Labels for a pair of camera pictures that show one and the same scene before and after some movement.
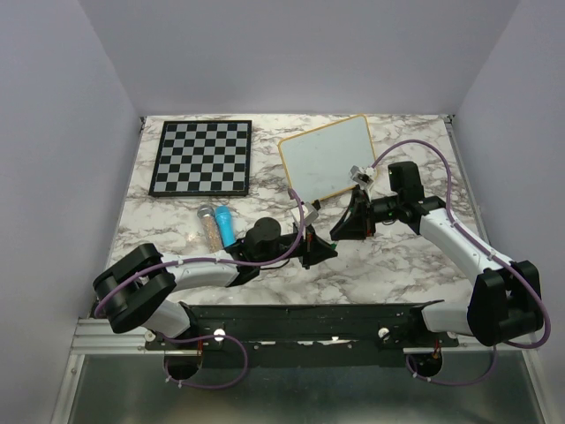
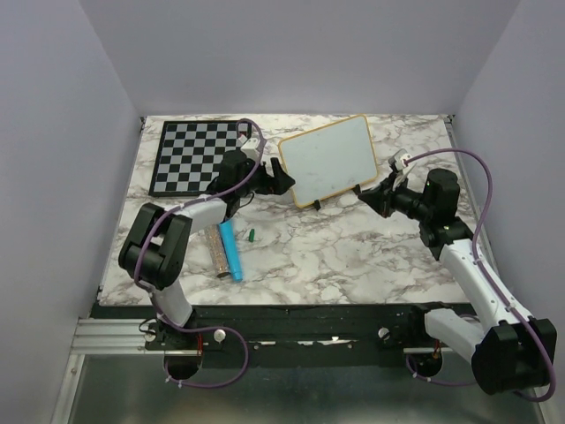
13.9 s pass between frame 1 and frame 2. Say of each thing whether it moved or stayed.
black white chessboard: stayed
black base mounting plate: stayed
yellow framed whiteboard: stayed
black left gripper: moved
